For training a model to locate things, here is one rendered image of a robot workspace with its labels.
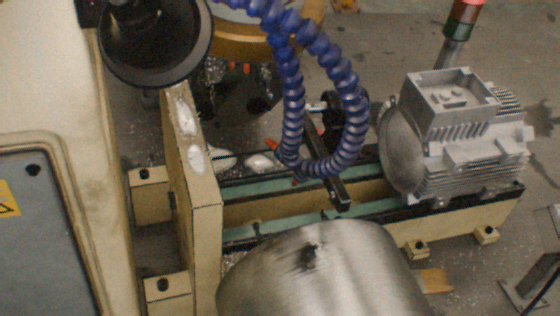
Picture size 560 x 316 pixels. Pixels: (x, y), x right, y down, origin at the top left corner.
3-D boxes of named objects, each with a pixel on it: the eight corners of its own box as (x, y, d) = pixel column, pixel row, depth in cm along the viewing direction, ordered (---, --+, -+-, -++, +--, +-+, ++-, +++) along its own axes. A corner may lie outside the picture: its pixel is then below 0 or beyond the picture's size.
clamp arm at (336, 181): (285, 110, 98) (334, 215, 82) (287, 98, 96) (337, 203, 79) (303, 108, 99) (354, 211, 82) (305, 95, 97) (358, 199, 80)
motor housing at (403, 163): (407, 224, 92) (442, 150, 78) (365, 149, 104) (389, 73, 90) (502, 205, 97) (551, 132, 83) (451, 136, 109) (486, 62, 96)
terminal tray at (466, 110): (422, 147, 84) (436, 114, 78) (394, 105, 90) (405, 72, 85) (485, 137, 87) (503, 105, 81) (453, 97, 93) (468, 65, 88)
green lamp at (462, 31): (451, 42, 114) (458, 24, 111) (437, 27, 118) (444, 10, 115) (474, 40, 116) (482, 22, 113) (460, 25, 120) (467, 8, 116)
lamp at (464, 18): (458, 24, 111) (465, 5, 108) (444, 10, 115) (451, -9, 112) (482, 22, 113) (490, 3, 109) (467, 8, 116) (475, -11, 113)
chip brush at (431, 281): (349, 302, 94) (350, 300, 93) (343, 277, 97) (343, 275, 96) (454, 292, 97) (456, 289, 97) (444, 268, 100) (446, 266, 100)
